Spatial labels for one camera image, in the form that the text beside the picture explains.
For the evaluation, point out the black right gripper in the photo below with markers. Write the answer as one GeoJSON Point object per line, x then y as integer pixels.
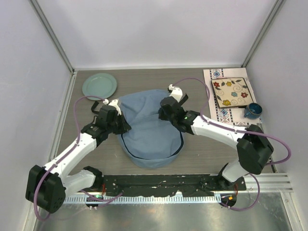
{"type": "Point", "coordinates": [162, 115]}

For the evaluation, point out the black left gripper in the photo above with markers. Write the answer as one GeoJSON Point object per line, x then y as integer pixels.
{"type": "Point", "coordinates": [124, 126]}

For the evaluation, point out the light blue student backpack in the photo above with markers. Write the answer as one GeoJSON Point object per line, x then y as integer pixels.
{"type": "Point", "coordinates": [151, 142]}

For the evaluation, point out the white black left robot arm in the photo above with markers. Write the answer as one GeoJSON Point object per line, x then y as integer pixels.
{"type": "Point", "coordinates": [48, 186]}

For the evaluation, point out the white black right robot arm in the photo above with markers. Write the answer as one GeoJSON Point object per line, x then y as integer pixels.
{"type": "Point", "coordinates": [253, 148]}

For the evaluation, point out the pale green round plate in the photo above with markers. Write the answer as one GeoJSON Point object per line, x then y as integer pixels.
{"type": "Point", "coordinates": [100, 85]}

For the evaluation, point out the floral square ceramic plate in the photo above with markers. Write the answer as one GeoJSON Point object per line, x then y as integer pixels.
{"type": "Point", "coordinates": [231, 92]}

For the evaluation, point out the patterned white placemat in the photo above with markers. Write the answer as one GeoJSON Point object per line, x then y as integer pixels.
{"type": "Point", "coordinates": [231, 116]}

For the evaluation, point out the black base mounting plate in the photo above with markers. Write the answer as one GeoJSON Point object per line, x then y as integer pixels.
{"type": "Point", "coordinates": [190, 185]}

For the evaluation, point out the dark blue ceramic mug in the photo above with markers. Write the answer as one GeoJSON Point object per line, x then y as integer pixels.
{"type": "Point", "coordinates": [253, 111]}

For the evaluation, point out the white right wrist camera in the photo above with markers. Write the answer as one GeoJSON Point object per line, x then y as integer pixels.
{"type": "Point", "coordinates": [175, 92]}

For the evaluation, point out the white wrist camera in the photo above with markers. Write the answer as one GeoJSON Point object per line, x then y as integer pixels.
{"type": "Point", "coordinates": [114, 103]}
{"type": "Point", "coordinates": [175, 92]}

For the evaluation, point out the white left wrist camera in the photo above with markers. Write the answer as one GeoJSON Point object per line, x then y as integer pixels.
{"type": "Point", "coordinates": [114, 103]}

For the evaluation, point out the slotted white cable duct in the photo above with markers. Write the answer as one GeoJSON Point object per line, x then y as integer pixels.
{"type": "Point", "coordinates": [177, 199]}

